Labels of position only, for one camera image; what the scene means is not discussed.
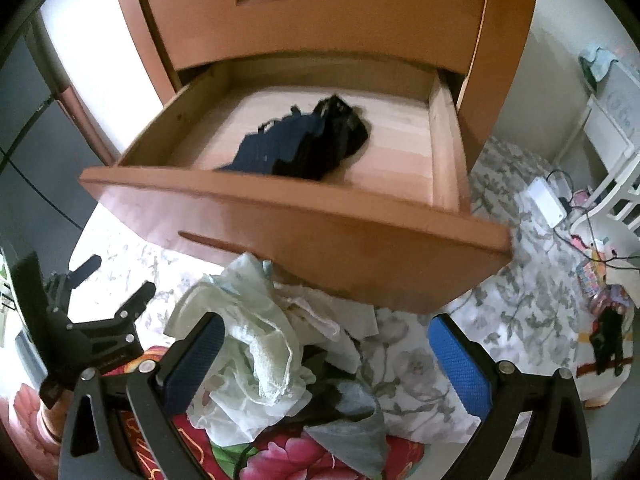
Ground mint lace garment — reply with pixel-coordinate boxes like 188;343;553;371
165;252;308;408

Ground teal cloth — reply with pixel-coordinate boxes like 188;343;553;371
579;44;619;82

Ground black cloth item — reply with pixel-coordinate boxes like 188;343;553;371
589;305;627;377

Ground black lace bra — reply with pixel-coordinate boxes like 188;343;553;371
272;94;371;181

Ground white power adapter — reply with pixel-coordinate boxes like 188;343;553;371
527;176;569;227

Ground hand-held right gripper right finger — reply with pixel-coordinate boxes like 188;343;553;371
427;312;593;480

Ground wooden drawer with carved handle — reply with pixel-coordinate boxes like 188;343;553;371
80;55;513;316

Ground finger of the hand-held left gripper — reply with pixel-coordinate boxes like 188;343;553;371
47;255;102;313
67;281;157;361

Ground grey garment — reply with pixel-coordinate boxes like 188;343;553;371
302;380;386;478

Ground red floral blanket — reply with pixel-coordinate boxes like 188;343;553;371
12;345;451;480

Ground black cable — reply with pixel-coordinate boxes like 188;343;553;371
545;169;640;273

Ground grey floral blanket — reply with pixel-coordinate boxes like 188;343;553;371
65;137;616;461

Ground wooden nightstand with drawers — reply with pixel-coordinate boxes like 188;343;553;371
145;0;493;73

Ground colourful printed cloth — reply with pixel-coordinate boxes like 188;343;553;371
572;237;640;411

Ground white plastic rack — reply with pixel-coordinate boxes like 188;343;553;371
570;57;640;238

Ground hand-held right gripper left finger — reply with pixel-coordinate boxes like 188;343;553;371
59;311;226;480

